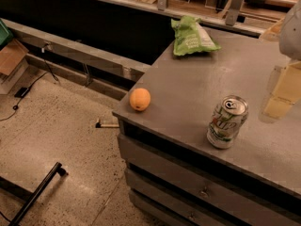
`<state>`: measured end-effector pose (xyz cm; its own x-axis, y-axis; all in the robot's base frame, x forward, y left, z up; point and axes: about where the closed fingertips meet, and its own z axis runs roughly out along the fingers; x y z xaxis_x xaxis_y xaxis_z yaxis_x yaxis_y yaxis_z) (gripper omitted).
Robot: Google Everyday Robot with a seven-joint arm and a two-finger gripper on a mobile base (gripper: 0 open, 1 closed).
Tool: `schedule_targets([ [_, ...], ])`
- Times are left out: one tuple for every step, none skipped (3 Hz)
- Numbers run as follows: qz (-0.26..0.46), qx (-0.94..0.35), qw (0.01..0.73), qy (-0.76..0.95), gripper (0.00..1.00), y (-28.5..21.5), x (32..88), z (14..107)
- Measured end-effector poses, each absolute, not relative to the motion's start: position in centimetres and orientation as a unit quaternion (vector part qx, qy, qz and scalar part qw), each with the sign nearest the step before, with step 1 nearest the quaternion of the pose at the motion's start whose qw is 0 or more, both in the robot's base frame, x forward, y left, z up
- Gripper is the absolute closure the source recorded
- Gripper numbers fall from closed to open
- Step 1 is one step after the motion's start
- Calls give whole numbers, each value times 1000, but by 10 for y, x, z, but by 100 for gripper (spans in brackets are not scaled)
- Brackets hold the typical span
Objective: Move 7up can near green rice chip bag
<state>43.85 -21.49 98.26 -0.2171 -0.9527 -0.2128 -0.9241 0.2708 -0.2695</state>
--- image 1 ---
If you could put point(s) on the black metal stand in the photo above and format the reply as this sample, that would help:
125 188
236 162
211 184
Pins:
28 197

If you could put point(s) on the small wooden stick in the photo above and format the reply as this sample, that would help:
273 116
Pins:
100 124

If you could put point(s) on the black power adapter with cable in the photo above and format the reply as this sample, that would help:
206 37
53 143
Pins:
22 92

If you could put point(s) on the grey drawer cabinet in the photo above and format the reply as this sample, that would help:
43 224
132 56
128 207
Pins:
178 176

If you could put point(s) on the green bin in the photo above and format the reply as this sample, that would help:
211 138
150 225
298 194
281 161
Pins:
5 34

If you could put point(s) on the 7up soda can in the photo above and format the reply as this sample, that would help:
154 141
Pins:
228 117

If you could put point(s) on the grey metal rail frame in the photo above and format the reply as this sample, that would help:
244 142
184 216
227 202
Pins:
107 73

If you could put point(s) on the green rice chip bag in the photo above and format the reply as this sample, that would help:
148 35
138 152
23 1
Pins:
191 37

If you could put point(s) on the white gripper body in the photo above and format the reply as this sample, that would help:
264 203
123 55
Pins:
292 35

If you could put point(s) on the cardboard box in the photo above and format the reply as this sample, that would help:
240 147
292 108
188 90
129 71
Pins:
11 55

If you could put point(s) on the orange fruit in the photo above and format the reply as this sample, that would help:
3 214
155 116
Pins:
140 99

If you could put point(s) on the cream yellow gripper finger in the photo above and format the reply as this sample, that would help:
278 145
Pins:
286 92

